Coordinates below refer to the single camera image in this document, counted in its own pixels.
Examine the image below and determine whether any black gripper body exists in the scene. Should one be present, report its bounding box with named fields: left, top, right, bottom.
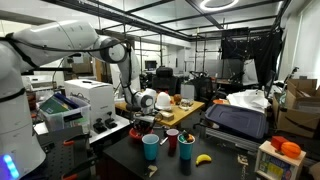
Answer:
left=133, top=112, right=163, bottom=134

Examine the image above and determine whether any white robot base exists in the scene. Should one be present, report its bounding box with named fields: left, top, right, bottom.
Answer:
left=0, top=42, right=46, bottom=179

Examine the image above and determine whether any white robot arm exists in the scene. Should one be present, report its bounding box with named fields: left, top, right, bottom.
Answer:
left=0, top=20, right=155, bottom=133

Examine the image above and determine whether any empty blue plastic cup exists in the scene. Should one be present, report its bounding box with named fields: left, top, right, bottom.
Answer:
left=142, top=134, right=159, bottom=161

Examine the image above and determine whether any red plastic cup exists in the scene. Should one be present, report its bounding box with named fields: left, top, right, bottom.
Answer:
left=166, top=129, right=179, bottom=149

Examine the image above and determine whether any blue cup with toys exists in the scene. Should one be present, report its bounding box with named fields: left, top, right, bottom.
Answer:
left=177, top=131, right=195, bottom=160

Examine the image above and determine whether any red plastic bowl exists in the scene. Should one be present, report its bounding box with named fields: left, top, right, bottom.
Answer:
left=129, top=128, right=154, bottom=141

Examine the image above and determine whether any tan small box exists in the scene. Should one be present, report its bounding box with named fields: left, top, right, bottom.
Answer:
left=160, top=111, right=174, bottom=121

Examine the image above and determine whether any white plush chicken toy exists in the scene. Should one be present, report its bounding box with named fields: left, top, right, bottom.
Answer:
left=155, top=92, right=171, bottom=110

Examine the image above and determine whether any brown toy football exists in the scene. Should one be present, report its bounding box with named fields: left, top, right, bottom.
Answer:
left=173, top=94, right=182, bottom=104

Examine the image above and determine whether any wooden desk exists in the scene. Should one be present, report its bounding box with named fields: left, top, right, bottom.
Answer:
left=115, top=101, right=204, bottom=128

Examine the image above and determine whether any white paper scrap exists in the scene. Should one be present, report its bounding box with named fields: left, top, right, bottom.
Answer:
left=147, top=165, right=158, bottom=177

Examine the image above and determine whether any black office chair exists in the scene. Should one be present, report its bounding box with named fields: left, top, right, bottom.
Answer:
left=152, top=67, right=178, bottom=96

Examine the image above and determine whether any white cardboard box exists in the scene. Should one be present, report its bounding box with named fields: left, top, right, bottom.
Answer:
left=64, top=79, right=115, bottom=126

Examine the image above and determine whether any yellow toy banana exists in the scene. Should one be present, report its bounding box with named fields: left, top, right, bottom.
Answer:
left=196, top=154, right=212, bottom=165

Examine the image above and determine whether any clear plastic storage bin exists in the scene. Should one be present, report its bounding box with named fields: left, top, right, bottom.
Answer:
left=39, top=93, right=91, bottom=133

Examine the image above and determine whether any dark blue bin lid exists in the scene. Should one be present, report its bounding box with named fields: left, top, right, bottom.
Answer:
left=205, top=104, right=268, bottom=139

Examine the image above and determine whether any small white wooden shelf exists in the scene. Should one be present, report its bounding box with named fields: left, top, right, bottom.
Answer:
left=255, top=141, right=306, bottom=180

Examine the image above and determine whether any red toy block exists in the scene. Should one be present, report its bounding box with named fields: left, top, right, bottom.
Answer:
left=271, top=136, right=287, bottom=150

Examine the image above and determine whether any black curtain backdrop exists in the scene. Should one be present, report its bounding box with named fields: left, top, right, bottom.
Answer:
left=221, top=28, right=283, bottom=84

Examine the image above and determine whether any orange toy ball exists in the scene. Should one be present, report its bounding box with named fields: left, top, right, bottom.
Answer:
left=281, top=142, right=301, bottom=159

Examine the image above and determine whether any brown cardboard box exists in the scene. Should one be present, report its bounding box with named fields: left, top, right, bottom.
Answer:
left=272, top=79, right=320, bottom=139

